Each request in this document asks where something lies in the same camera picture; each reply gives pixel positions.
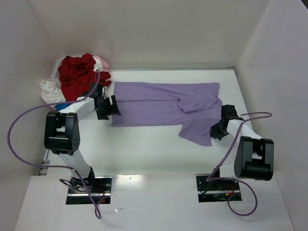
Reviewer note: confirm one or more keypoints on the pink t-shirt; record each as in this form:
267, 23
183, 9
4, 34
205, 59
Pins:
100, 64

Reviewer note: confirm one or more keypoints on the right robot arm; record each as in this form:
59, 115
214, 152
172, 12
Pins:
250, 156

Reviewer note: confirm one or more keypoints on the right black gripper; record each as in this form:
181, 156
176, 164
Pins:
219, 130

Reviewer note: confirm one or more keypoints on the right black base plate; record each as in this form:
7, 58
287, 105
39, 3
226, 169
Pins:
217, 191

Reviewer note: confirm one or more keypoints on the blue t-shirt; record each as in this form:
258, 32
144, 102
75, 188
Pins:
60, 107

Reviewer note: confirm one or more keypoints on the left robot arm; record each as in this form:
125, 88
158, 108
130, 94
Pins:
62, 135

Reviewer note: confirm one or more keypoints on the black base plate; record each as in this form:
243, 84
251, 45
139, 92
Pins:
217, 191
100, 191

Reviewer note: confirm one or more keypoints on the red t-shirt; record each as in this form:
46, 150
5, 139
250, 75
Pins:
76, 75

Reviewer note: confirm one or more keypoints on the white t-shirt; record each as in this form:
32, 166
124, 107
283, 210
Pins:
51, 91

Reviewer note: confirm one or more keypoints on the white laundry basket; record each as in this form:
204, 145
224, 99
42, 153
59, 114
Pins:
55, 73

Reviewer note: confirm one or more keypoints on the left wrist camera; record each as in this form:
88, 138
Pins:
112, 100

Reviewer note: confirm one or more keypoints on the purple t-shirt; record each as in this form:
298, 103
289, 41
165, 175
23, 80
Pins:
196, 107

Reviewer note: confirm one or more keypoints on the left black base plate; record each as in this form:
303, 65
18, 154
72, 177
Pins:
100, 191

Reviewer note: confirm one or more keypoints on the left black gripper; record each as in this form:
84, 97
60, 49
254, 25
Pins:
109, 109

